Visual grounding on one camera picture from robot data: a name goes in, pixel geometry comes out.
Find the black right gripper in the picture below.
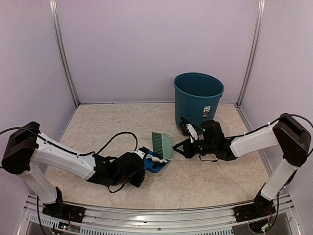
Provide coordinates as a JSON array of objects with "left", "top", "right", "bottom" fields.
[{"left": 173, "top": 138, "right": 216, "bottom": 159}]

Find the light green hand brush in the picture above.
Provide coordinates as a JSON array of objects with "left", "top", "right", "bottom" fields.
[{"left": 152, "top": 132, "right": 174, "bottom": 160}]

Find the blue plastic dustpan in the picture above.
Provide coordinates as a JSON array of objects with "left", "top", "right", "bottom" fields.
[{"left": 144, "top": 151, "right": 169, "bottom": 173}]

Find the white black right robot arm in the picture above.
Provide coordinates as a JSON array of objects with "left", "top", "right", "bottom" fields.
[{"left": 173, "top": 113, "right": 313, "bottom": 217}]

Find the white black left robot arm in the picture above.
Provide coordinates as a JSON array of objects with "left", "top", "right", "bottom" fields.
[{"left": 1, "top": 121, "right": 149, "bottom": 218}]

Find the white paper scrap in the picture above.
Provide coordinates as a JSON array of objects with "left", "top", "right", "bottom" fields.
[{"left": 145, "top": 154, "right": 170, "bottom": 164}]

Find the teal plastic trash bin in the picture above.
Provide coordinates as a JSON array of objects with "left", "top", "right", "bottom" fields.
[{"left": 174, "top": 72, "right": 224, "bottom": 134}]

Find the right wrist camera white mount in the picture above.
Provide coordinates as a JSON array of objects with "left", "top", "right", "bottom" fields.
[{"left": 179, "top": 117, "right": 199, "bottom": 143}]

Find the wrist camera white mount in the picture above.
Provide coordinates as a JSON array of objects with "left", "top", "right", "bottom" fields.
[
  {"left": 179, "top": 117, "right": 199, "bottom": 143},
  {"left": 134, "top": 147, "right": 150, "bottom": 160}
]

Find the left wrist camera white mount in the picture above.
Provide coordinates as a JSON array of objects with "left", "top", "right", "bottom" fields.
[{"left": 134, "top": 147, "right": 150, "bottom": 160}]

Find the black camera cable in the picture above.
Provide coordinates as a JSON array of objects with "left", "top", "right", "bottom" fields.
[{"left": 97, "top": 132, "right": 139, "bottom": 157}]

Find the aluminium front rail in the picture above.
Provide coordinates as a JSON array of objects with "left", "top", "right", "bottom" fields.
[{"left": 17, "top": 201, "right": 300, "bottom": 235}]

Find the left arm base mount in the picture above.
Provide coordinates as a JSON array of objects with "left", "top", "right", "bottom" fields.
[{"left": 43, "top": 187, "right": 86, "bottom": 223}]

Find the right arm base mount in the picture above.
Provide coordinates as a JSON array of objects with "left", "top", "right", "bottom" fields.
[{"left": 234, "top": 193, "right": 276, "bottom": 222}]

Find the right aluminium frame post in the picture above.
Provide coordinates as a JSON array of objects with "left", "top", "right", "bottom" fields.
[{"left": 236, "top": 0, "right": 266, "bottom": 109}]

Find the aluminium frame post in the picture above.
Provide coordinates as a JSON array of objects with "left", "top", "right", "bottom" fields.
[
  {"left": 49, "top": 0, "right": 80, "bottom": 108},
  {"left": 236, "top": 0, "right": 266, "bottom": 109}
]

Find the left aluminium frame post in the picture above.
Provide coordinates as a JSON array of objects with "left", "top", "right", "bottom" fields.
[{"left": 49, "top": 0, "right": 80, "bottom": 108}]

